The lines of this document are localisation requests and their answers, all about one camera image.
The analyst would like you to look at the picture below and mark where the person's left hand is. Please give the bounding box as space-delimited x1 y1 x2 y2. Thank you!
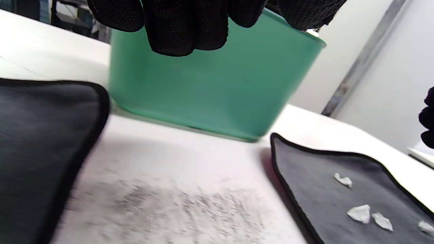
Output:
86 0 348 57

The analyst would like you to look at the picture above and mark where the person's right hand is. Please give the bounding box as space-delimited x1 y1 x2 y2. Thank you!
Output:
418 86 434 149

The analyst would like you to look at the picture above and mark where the white paper scrap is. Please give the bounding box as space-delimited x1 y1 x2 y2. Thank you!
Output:
372 212 394 232
334 173 353 188
347 204 371 224
418 220 434 236

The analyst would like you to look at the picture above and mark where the grey hand towel black trim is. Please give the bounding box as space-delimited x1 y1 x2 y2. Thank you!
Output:
0 78 111 244
270 133 434 244

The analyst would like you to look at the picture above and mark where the green plastic bin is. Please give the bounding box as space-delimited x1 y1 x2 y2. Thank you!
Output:
108 8 327 142

